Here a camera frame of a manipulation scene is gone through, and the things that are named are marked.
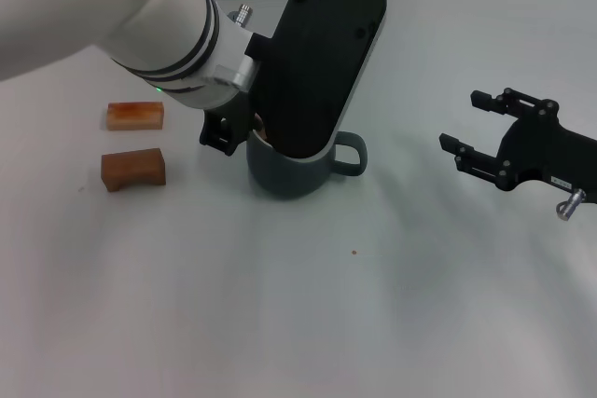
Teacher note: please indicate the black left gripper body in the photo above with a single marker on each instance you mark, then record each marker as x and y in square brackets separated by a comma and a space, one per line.
[238, 111]

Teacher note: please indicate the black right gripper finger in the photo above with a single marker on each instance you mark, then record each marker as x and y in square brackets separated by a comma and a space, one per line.
[451, 143]
[481, 100]

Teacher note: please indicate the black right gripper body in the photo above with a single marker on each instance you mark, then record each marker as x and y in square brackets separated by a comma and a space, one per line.
[550, 155]

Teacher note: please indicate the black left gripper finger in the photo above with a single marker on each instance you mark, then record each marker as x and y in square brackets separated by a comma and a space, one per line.
[233, 139]

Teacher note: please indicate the grey ceramic mug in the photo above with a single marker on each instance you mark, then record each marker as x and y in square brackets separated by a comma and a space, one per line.
[280, 179]

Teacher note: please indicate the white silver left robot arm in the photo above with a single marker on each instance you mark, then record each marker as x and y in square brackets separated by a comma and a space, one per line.
[140, 11]

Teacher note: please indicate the light flat wooden block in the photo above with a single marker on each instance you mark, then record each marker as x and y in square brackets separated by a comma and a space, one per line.
[135, 116]

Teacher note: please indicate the brown arched wooden block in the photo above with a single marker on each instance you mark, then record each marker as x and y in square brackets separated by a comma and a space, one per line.
[135, 169]

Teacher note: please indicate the black left wrist camera housing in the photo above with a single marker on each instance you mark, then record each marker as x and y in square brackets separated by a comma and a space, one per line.
[322, 67]

